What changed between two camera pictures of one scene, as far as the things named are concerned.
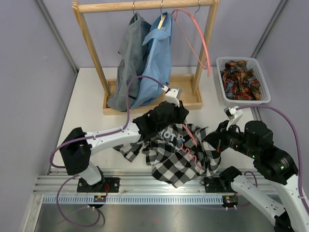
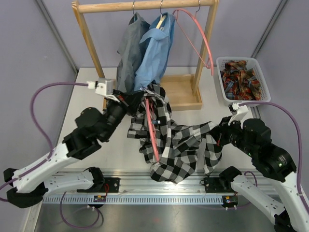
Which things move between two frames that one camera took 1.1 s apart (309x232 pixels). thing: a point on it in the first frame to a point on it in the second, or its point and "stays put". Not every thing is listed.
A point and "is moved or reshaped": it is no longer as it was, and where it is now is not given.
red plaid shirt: x=239 y=82 stays put
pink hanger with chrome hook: x=195 y=142 to x=152 y=125
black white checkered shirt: x=175 y=152 is moved or reshaped
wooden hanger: x=162 y=17 stays put
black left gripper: x=182 y=113 to x=133 y=99
